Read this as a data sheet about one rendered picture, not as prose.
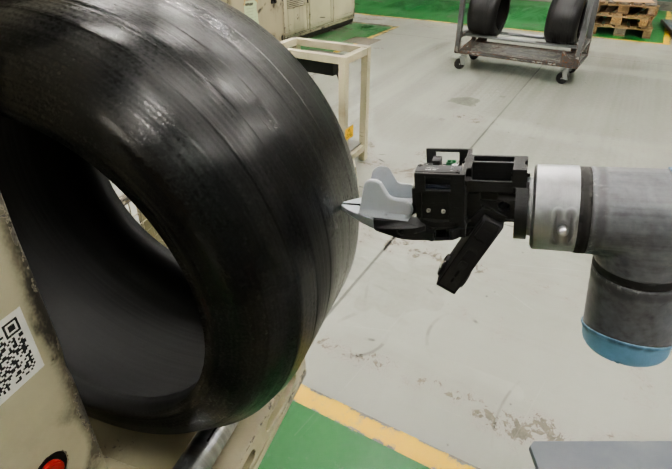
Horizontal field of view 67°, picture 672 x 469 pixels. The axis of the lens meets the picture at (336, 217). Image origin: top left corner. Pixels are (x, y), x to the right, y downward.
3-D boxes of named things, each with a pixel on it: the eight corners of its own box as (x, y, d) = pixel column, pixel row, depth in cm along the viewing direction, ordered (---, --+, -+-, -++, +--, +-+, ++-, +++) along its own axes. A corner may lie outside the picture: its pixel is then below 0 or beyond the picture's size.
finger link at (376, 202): (338, 170, 60) (415, 173, 57) (343, 214, 63) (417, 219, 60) (328, 182, 58) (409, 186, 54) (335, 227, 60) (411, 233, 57)
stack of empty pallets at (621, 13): (651, 39, 709) (661, 5, 686) (581, 32, 747) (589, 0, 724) (654, 24, 803) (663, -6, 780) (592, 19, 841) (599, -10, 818)
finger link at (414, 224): (380, 203, 61) (454, 207, 58) (381, 216, 61) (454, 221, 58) (369, 223, 57) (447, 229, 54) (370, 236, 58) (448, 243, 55)
